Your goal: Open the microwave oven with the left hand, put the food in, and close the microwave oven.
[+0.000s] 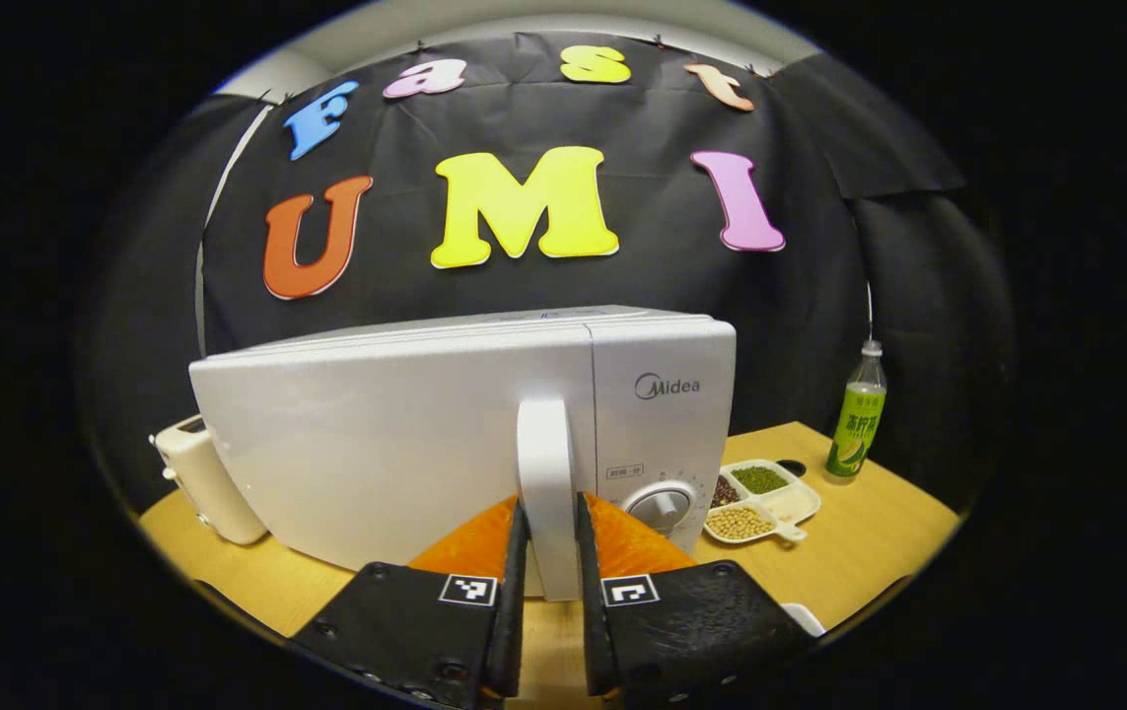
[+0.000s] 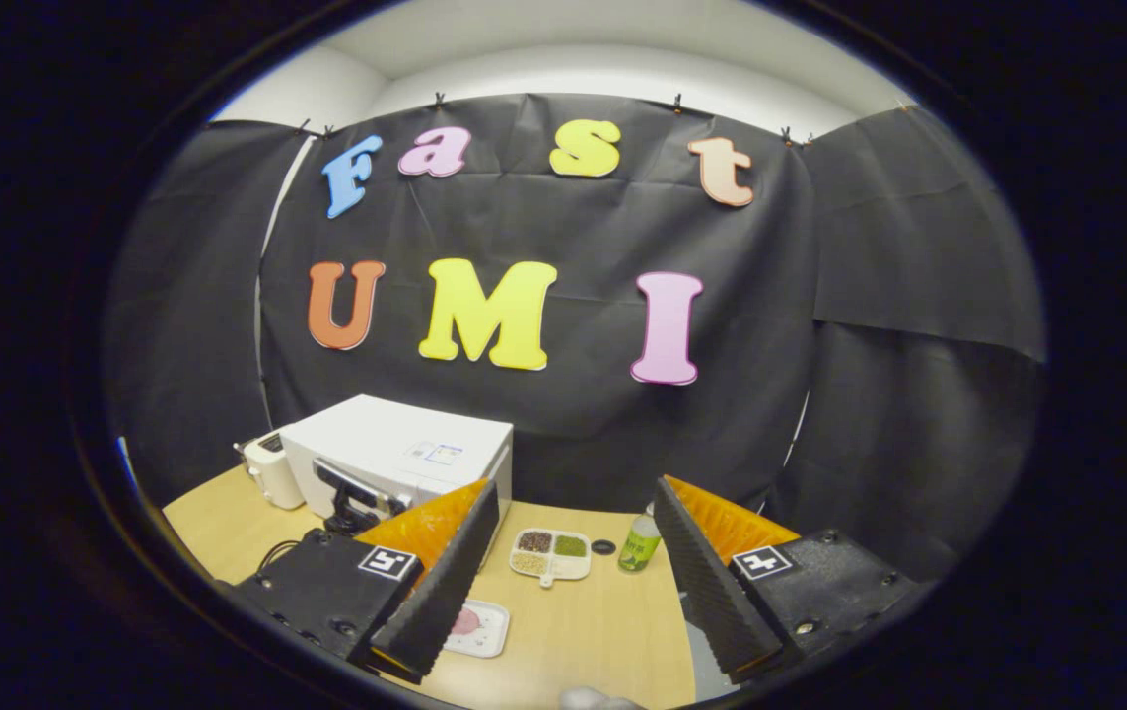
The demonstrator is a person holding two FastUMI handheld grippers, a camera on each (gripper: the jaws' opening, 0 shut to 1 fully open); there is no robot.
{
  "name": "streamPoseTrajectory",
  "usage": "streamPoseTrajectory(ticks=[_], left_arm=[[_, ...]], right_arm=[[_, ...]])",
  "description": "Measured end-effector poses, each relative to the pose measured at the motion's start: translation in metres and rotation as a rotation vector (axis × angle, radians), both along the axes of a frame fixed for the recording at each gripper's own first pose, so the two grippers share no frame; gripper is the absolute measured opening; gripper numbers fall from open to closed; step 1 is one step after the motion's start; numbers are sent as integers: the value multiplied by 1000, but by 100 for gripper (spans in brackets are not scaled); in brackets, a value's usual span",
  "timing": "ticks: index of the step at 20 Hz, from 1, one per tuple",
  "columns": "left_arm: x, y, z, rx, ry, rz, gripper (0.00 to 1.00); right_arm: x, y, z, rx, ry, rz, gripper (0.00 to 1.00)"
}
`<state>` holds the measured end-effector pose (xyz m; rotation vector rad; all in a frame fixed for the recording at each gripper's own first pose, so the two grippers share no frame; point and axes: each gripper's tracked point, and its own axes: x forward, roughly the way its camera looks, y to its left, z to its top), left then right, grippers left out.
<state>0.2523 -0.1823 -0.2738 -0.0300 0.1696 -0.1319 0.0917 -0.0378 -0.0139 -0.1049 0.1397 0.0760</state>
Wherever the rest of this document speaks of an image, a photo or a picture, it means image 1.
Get green mung beans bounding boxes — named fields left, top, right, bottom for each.
left=731, top=465, right=791, bottom=495

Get white microwave oven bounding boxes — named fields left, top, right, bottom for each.
left=188, top=305, right=738, bottom=603

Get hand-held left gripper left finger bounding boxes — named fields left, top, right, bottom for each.
left=289, top=495, right=530, bottom=709

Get cream toaster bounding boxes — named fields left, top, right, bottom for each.
left=149, top=415, right=270, bottom=546

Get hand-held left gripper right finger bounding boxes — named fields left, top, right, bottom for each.
left=576, top=491, right=815, bottom=703

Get yellow soybeans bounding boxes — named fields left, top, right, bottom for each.
left=709, top=506, right=776, bottom=541

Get white divided dish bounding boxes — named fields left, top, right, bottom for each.
left=702, top=459, right=822, bottom=546

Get green label drink bottle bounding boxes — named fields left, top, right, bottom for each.
left=824, top=339, right=888, bottom=486

